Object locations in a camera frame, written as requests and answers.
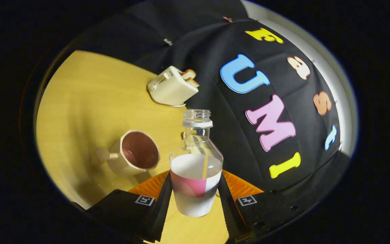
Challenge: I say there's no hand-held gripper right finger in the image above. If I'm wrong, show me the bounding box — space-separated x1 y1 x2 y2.
217 169 317 244

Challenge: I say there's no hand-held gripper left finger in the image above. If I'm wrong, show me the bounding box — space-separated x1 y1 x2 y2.
85 170 173 243

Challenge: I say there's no clear juice bottle pink label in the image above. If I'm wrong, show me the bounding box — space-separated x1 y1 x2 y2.
169 109 224 218

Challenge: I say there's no cream cup wooden handle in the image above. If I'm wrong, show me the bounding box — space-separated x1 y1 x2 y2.
95 130 161 176

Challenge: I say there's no cream toaster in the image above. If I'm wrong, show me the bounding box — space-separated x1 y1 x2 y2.
147 65 200 107

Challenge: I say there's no wooden table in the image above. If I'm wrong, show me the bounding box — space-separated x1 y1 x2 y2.
35 50 229 244

